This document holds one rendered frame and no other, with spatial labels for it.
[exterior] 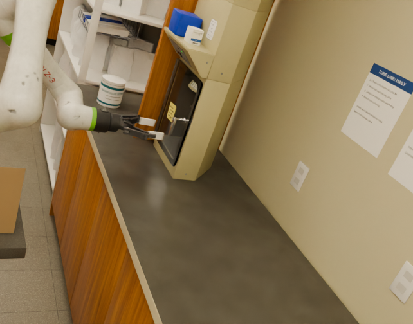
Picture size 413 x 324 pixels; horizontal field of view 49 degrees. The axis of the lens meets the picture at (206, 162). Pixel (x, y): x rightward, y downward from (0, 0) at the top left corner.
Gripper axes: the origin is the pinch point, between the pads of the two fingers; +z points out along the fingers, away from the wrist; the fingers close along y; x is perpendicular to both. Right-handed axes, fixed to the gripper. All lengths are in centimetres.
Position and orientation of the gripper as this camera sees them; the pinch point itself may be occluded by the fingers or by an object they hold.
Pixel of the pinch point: (155, 128)
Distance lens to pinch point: 192.6
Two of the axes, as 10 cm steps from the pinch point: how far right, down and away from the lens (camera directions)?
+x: -3.3, 8.6, 4.0
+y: -3.6, -5.0, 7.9
